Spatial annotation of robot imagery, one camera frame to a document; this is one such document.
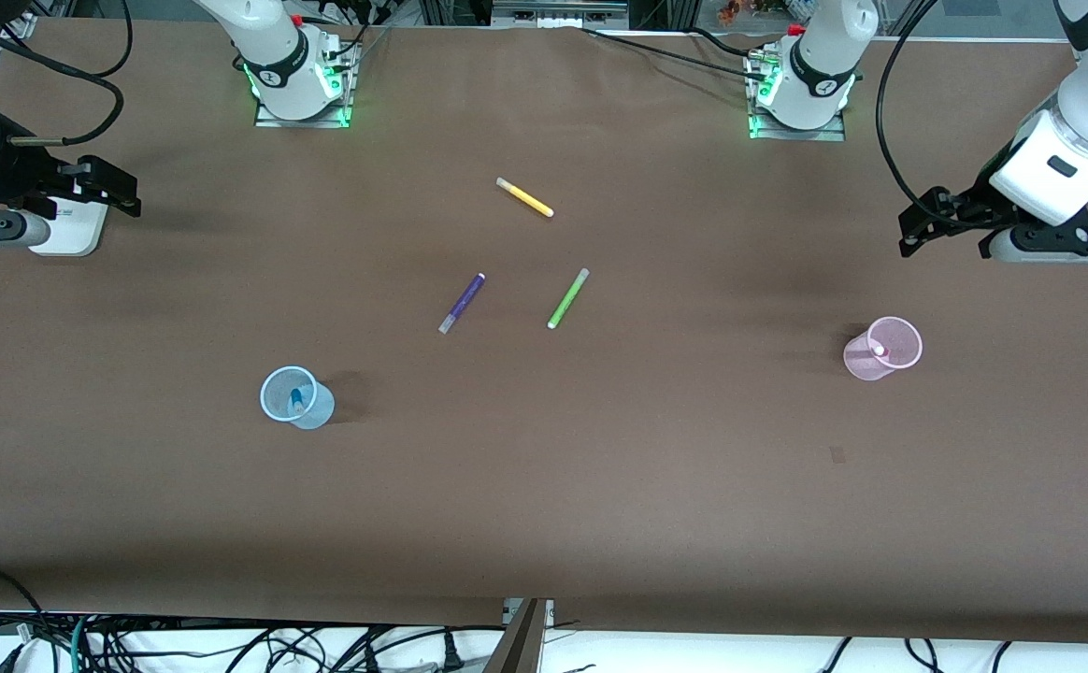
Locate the yellow marker pen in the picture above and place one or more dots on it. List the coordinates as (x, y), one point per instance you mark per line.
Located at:
(525, 197)

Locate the small aluminium corner bracket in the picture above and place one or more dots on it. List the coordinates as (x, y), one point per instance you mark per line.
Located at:
(19, 25)

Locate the black power plug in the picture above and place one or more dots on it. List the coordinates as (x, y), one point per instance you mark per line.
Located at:
(450, 654)

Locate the blue marker pen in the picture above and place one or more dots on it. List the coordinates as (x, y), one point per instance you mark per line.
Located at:
(296, 402)

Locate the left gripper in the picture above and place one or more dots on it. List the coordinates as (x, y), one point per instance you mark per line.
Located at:
(968, 207)

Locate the brown table cover sheet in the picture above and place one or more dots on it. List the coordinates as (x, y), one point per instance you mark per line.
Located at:
(544, 514)

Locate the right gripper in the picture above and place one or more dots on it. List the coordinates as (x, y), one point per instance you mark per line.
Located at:
(13, 176)

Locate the green marker pen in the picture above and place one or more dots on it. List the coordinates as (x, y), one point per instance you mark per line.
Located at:
(567, 299)

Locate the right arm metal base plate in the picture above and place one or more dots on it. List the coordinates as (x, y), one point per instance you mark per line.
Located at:
(320, 121)

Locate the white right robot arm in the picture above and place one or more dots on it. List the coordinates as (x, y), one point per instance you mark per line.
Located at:
(273, 47)

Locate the white metal bracket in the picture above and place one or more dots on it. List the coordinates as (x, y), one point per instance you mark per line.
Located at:
(544, 612)

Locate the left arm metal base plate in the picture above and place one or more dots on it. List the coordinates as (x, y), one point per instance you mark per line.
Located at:
(768, 134)

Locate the translucent pink plastic cup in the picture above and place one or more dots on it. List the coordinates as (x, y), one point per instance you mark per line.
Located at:
(866, 366)

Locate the purple marker pen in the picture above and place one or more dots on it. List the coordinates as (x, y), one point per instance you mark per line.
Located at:
(462, 302)

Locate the translucent blue plastic cup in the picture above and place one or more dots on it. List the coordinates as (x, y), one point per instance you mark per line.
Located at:
(315, 413)

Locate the brown wooden beam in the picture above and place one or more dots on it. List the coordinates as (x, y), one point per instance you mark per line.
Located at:
(516, 650)

